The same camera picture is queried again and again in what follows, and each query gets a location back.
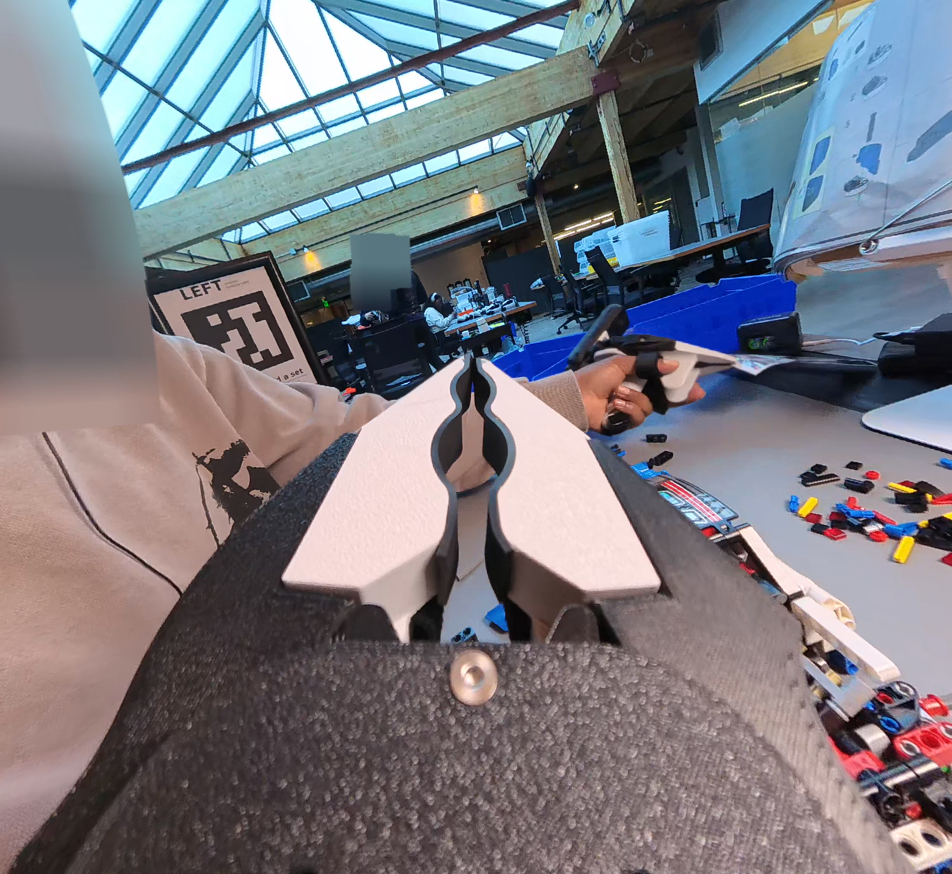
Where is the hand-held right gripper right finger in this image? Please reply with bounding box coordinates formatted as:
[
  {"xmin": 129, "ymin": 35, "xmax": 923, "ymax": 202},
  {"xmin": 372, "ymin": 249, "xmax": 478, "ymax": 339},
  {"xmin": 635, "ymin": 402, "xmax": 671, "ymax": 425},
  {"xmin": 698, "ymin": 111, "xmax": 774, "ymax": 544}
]
[{"xmin": 475, "ymin": 358, "xmax": 663, "ymax": 643}]

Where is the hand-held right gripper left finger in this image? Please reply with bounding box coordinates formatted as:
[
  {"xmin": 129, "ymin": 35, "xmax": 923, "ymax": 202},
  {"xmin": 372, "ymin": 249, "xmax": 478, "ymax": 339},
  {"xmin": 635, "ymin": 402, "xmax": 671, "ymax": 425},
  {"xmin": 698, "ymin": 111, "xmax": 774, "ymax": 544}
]
[{"xmin": 281, "ymin": 355, "xmax": 476, "ymax": 643}]

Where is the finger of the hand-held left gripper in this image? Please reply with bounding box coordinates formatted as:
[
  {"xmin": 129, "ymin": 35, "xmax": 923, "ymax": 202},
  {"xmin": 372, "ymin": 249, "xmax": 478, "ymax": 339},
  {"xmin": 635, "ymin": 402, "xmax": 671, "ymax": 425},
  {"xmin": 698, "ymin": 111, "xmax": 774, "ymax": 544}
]
[{"xmin": 656, "ymin": 340, "xmax": 739, "ymax": 405}]

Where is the pile of small lego pieces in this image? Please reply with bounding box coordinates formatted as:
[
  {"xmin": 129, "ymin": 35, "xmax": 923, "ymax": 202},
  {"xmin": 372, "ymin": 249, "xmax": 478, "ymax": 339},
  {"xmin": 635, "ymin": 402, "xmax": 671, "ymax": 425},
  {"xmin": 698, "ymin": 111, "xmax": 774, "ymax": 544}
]
[{"xmin": 787, "ymin": 456, "xmax": 952, "ymax": 567}]

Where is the lego race car model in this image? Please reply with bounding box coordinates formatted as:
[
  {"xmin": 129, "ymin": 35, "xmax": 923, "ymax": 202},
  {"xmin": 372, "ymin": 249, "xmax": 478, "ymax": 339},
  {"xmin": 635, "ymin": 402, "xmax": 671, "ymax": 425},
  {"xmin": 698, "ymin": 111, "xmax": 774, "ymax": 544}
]
[{"xmin": 632, "ymin": 461, "xmax": 952, "ymax": 874}]

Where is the person's left forearm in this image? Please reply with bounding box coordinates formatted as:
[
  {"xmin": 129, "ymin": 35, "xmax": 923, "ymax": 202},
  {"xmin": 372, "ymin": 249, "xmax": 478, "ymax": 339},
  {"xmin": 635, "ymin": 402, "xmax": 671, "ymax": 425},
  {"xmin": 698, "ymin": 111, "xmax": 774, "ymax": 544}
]
[{"xmin": 152, "ymin": 333, "xmax": 590, "ymax": 494}]

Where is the lego instruction booklet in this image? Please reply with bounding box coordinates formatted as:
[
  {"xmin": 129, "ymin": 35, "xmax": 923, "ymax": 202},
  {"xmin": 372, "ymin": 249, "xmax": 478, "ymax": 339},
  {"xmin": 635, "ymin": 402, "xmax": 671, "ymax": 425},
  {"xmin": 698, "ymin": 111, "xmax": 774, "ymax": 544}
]
[{"xmin": 773, "ymin": 0, "xmax": 952, "ymax": 273}]

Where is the person's left hand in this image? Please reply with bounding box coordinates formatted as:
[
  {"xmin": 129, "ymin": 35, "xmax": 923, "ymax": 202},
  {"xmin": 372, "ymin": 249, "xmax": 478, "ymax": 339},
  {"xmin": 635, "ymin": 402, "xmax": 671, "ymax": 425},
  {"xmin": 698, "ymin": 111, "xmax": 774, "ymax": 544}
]
[{"xmin": 575, "ymin": 353, "xmax": 708, "ymax": 437}]

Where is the plain blue bin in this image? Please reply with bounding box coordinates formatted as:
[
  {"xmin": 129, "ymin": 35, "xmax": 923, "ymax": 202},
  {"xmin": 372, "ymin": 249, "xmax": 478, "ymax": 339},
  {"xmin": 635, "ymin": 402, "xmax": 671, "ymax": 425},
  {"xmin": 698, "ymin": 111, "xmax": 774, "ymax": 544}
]
[{"xmin": 627, "ymin": 274, "xmax": 797, "ymax": 356}]

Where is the black device with green display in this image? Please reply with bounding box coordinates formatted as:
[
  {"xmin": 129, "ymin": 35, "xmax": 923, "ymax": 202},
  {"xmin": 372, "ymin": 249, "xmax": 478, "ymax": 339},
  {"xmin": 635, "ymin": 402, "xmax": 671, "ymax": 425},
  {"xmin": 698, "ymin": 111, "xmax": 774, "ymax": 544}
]
[{"xmin": 736, "ymin": 312, "xmax": 805, "ymax": 359}]

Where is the stack of white storage boxes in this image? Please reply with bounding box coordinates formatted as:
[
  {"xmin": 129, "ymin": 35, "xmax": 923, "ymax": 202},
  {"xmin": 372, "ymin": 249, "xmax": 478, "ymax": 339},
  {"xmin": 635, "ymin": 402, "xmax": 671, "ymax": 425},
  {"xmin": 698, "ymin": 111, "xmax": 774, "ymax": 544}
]
[{"xmin": 573, "ymin": 209, "xmax": 675, "ymax": 273}]

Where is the long wooden desk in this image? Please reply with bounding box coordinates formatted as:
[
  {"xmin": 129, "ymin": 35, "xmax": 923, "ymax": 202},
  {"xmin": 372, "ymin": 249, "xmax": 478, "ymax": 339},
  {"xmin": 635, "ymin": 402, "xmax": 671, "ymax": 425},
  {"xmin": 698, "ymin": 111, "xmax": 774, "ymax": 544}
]
[{"xmin": 617, "ymin": 222, "xmax": 772, "ymax": 288}]

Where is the black power adapter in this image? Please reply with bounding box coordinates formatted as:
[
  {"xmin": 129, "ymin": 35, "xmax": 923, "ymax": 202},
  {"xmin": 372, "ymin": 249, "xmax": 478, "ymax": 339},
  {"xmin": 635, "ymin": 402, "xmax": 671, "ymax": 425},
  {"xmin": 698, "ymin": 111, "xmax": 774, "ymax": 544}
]
[{"xmin": 873, "ymin": 311, "xmax": 952, "ymax": 378}]

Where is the framed marker sign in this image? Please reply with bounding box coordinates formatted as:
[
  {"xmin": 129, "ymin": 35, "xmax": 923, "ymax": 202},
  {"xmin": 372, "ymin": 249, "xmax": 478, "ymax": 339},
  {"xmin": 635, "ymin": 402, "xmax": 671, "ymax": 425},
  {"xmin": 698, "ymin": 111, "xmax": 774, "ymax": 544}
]
[{"xmin": 145, "ymin": 252, "xmax": 329, "ymax": 388}]

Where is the white book stand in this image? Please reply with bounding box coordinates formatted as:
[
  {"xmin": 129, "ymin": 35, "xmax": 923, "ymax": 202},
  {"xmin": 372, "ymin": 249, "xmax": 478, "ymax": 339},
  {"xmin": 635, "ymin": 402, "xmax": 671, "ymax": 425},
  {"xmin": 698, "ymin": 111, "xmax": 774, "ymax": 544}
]
[{"xmin": 773, "ymin": 178, "xmax": 952, "ymax": 455}]

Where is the person's beige hoodie torso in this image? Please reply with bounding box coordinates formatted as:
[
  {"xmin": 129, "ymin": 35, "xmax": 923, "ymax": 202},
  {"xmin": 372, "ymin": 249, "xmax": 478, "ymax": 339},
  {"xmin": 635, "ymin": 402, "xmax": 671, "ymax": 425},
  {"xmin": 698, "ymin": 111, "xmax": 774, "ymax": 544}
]
[{"xmin": 0, "ymin": 413, "xmax": 298, "ymax": 845}]

